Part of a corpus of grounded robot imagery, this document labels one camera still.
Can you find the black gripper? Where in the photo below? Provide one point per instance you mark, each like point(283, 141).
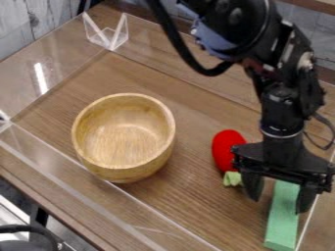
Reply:
point(283, 159)

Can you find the green foam block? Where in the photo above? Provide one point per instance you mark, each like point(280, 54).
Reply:
point(283, 220)

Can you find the brown wooden bowl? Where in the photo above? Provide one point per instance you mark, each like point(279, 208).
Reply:
point(123, 136)

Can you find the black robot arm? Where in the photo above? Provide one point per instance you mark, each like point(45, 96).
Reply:
point(244, 32)

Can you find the red plush strawberry toy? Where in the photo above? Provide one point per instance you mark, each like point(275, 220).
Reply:
point(224, 140)

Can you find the clear acrylic enclosure wall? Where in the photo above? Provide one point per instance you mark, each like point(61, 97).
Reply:
point(179, 210)

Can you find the black metal table frame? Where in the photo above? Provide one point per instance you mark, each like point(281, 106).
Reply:
point(55, 237)

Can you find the clear acrylic corner bracket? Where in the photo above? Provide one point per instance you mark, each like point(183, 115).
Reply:
point(107, 38)

